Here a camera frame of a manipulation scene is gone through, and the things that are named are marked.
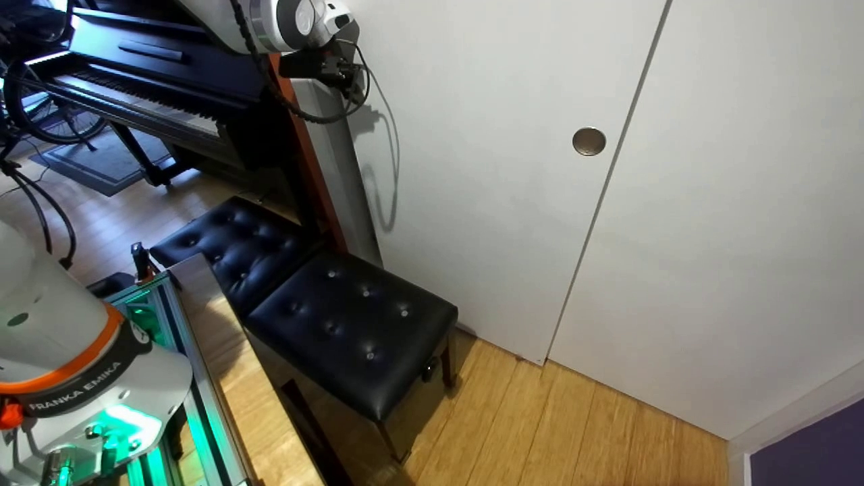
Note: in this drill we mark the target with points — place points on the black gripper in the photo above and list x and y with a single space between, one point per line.
313 66

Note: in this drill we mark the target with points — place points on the dark wooden piano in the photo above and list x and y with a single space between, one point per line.
162 63

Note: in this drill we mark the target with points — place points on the black keyboard stand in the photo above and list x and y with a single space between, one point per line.
135 148

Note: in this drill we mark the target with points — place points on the grey floor mat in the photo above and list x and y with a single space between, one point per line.
96 165

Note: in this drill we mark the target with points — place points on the black clamp lever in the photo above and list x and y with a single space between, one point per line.
142 260

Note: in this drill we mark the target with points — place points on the black tufted leather bench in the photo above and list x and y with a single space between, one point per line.
351 332

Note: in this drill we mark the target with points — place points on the aluminium robot stand frame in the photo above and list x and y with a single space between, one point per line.
212 405

